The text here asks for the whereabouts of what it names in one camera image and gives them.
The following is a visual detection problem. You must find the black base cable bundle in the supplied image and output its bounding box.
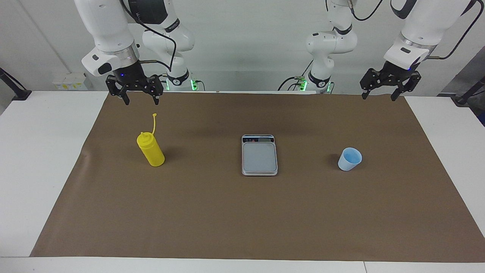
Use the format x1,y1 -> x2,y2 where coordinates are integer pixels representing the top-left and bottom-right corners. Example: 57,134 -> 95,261
278,60 -> 314,91

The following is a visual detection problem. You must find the silver digital kitchen scale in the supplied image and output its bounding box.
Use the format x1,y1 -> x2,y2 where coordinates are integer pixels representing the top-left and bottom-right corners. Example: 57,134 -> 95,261
241,134 -> 278,176

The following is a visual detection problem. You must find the yellow squeeze bottle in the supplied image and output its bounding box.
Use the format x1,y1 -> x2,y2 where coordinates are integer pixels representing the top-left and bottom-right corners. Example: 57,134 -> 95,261
136,113 -> 166,167

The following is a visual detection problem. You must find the black clamp stand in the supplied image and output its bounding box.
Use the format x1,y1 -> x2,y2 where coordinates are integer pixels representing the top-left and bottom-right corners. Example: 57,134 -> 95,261
451,76 -> 485,106
0,67 -> 32,101

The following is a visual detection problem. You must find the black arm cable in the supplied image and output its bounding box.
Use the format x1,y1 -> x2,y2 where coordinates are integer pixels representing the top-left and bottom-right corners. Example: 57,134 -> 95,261
119,0 -> 178,72
349,0 -> 485,61

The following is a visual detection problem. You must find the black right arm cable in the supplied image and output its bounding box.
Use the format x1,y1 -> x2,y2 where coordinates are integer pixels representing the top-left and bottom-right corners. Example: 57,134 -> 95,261
119,0 -> 178,72

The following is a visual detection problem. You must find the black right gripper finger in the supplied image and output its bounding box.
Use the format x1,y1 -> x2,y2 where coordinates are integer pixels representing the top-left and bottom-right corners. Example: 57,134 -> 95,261
144,75 -> 164,106
105,75 -> 130,106

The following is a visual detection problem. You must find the light blue plastic cup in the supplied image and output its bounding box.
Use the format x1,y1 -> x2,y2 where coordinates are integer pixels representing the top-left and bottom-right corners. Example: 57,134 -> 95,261
338,147 -> 363,172

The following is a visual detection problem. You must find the white wall socket box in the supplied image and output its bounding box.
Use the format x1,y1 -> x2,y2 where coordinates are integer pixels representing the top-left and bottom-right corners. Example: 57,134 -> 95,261
52,73 -> 88,91

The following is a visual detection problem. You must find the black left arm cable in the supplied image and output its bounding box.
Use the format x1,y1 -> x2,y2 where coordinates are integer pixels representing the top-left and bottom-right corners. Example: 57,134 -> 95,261
349,0 -> 485,61

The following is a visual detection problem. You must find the brown paper table mat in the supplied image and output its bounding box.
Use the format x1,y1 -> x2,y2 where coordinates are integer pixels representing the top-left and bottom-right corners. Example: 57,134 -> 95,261
30,91 -> 485,263

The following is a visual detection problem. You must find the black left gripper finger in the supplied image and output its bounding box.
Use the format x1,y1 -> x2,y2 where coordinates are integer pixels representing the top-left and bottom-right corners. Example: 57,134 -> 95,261
360,68 -> 384,100
390,72 -> 422,102

